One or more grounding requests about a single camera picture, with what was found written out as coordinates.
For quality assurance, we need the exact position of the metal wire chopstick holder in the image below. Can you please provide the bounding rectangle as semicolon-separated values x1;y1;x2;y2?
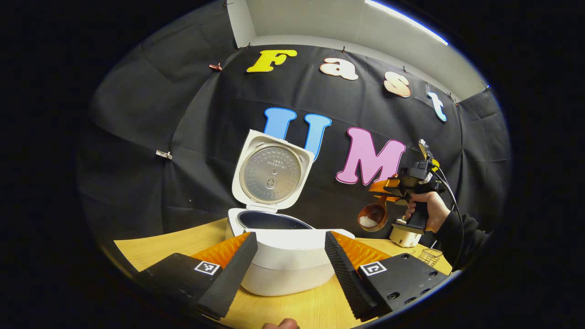
417;247;443;267

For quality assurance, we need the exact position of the white toaster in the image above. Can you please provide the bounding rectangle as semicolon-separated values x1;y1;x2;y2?
389;218;423;248

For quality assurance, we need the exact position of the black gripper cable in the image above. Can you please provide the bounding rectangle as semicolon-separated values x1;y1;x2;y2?
430;167;466;270

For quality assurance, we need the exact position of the black backdrop cloth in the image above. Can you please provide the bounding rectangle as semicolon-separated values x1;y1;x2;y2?
87;0;511;256

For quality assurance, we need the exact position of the white rice cooker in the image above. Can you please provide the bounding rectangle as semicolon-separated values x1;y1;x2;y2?
225;129;356;297

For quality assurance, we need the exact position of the brown wooden spoon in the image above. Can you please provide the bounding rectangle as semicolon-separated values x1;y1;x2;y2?
357;194;390;232

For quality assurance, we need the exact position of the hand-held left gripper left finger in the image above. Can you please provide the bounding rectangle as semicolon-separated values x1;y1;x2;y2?
135;232;259;320

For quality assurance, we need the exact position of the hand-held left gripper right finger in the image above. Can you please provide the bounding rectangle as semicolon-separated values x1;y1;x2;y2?
324;231;449;322

